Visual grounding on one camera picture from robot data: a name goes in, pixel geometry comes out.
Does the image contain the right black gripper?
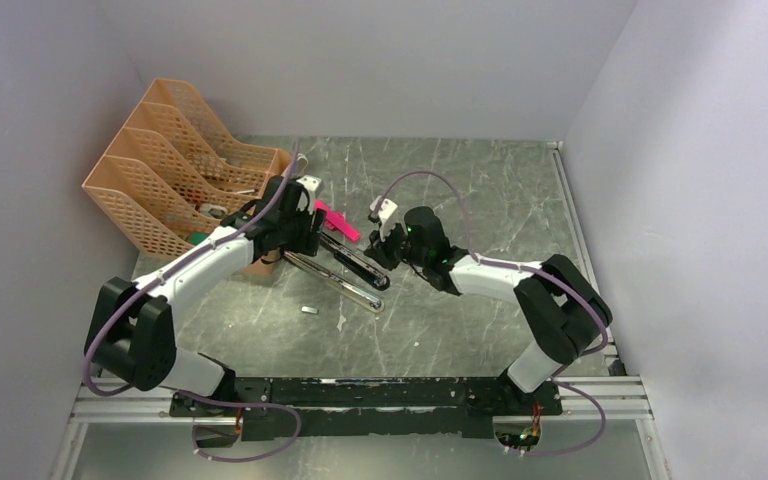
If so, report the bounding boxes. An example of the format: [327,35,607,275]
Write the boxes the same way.
[364,218,429,271]

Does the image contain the pink plastic staple remover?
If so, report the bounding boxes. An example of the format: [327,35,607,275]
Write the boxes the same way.
[314,200,361,243]

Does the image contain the beige black stapler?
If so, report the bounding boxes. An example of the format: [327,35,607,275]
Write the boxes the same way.
[282,252,385,313]

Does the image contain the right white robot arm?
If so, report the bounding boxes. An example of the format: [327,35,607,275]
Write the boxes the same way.
[364,200,613,414]

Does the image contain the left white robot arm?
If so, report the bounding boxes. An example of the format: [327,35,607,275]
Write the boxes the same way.
[83,175,325,416]

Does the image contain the grey white device in organizer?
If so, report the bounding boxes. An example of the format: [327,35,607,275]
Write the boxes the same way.
[294,154,309,175]

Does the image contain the silver tape dispenser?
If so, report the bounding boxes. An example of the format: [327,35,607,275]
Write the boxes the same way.
[197,203,229,220]

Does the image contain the green round object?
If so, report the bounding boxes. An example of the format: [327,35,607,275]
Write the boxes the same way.
[186,232,209,245]

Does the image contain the orange mesh file organizer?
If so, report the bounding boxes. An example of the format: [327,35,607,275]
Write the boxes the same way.
[82,78,291,260]

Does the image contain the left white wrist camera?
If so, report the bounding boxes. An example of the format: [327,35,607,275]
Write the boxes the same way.
[295,175,323,214]

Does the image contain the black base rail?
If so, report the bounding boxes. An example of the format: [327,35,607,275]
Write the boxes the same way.
[169,376,562,441]

